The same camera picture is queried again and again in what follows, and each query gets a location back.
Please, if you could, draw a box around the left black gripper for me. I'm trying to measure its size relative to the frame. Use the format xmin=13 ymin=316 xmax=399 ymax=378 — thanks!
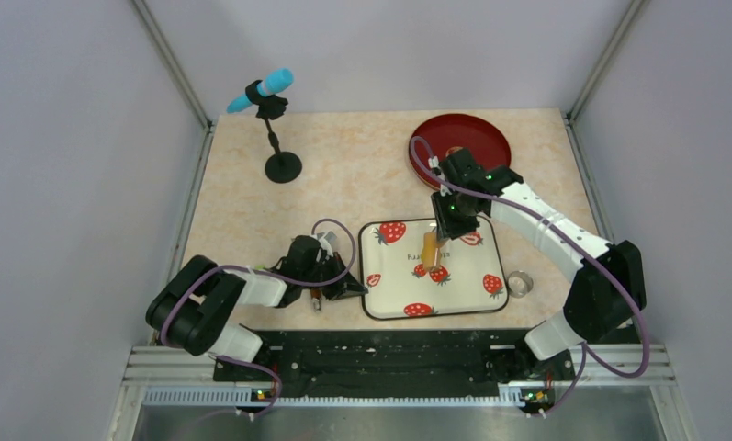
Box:
xmin=300 ymin=251 xmax=366 ymax=300

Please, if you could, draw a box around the wooden roller pin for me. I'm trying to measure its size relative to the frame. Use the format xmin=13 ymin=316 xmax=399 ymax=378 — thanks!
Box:
xmin=420 ymin=231 xmax=448 ymax=272

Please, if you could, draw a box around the strawberry pattern white tray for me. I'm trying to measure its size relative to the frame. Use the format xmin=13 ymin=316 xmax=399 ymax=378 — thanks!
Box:
xmin=358 ymin=218 xmax=508 ymax=321

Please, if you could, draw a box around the metal ring cutter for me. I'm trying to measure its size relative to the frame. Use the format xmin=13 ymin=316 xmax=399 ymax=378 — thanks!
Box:
xmin=506 ymin=270 xmax=535 ymax=299

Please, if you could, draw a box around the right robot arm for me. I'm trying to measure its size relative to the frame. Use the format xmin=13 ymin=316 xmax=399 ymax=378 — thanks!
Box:
xmin=427 ymin=149 xmax=646 ymax=379

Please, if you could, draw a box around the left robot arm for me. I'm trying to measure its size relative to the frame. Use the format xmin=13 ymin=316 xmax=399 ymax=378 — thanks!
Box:
xmin=145 ymin=232 xmax=368 ymax=380

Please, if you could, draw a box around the black microphone stand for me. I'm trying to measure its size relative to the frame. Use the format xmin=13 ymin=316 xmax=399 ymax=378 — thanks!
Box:
xmin=255 ymin=96 xmax=302 ymax=184

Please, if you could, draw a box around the blue microphone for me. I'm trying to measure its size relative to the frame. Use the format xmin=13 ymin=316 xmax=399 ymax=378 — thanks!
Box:
xmin=226 ymin=68 xmax=295 ymax=113

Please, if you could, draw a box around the metal scraper wooden handle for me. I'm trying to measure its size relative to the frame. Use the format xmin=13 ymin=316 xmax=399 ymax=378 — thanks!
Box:
xmin=310 ymin=289 xmax=322 ymax=313

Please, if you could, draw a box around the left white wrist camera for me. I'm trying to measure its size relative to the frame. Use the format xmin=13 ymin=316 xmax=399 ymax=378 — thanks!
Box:
xmin=311 ymin=231 xmax=337 ymax=258

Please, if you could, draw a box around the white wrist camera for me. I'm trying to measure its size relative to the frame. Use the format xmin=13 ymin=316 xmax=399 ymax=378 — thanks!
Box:
xmin=427 ymin=156 xmax=452 ymax=197
xmin=311 ymin=231 xmax=337 ymax=258

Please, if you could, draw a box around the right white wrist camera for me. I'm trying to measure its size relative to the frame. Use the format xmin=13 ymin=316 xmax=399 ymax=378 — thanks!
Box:
xmin=427 ymin=156 xmax=452 ymax=197

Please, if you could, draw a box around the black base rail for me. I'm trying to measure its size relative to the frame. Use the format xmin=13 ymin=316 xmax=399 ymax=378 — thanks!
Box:
xmin=210 ymin=329 xmax=575 ymax=399

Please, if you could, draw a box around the aluminium frame bar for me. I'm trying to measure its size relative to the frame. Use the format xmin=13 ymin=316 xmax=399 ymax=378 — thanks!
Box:
xmin=122 ymin=345 xmax=676 ymax=409

